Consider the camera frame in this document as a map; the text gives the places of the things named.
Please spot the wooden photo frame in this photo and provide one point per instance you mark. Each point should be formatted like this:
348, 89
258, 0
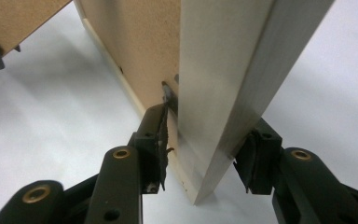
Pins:
223, 77

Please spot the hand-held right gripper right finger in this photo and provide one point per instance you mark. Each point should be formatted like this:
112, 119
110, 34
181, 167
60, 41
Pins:
262, 158

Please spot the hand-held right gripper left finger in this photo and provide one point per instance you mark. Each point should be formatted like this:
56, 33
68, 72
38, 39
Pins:
152, 149

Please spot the white table mat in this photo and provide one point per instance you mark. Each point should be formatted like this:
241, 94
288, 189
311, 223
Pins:
43, 124

